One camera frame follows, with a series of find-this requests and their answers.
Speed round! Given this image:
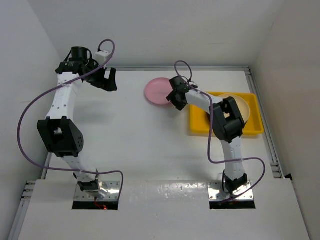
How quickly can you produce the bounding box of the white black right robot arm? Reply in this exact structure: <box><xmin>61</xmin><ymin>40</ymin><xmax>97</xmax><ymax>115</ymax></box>
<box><xmin>166</xmin><ymin>75</ymin><xmax>248</xmax><ymax>196</ymax></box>

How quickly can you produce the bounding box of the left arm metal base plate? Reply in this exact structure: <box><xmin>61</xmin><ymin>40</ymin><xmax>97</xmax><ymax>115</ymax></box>
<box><xmin>73</xmin><ymin>181</ymin><xmax>120</xmax><ymax>202</ymax></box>

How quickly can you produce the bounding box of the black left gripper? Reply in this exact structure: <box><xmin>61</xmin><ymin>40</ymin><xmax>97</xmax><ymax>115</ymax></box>
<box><xmin>83</xmin><ymin>60</ymin><xmax>117</xmax><ymax>92</ymax></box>

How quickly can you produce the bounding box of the pink plate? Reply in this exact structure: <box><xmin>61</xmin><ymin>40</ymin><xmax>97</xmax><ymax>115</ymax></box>
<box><xmin>144</xmin><ymin>77</ymin><xmax>173</xmax><ymax>106</ymax></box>

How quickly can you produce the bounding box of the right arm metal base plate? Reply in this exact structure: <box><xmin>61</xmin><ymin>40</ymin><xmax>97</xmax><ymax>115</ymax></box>
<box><xmin>207</xmin><ymin>181</ymin><xmax>254</xmax><ymax>202</ymax></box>

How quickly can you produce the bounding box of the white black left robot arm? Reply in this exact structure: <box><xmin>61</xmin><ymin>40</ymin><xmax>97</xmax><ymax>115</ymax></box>
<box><xmin>37</xmin><ymin>46</ymin><xmax>118</xmax><ymax>199</ymax></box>

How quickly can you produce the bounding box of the yellow plastic bin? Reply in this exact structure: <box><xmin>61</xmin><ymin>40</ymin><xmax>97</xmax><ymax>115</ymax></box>
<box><xmin>189</xmin><ymin>91</ymin><xmax>264</xmax><ymax>136</ymax></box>

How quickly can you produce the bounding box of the orange plate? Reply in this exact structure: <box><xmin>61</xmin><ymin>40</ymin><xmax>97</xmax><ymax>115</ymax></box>
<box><xmin>218</xmin><ymin>93</ymin><xmax>251</xmax><ymax>124</ymax></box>

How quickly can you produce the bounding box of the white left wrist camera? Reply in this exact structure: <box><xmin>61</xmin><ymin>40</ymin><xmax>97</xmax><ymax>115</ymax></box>
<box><xmin>94</xmin><ymin>50</ymin><xmax>111</xmax><ymax>66</ymax></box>

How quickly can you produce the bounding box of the aluminium table frame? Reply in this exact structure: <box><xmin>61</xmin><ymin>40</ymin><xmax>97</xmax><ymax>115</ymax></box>
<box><xmin>7</xmin><ymin>65</ymin><xmax>286</xmax><ymax>240</ymax></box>

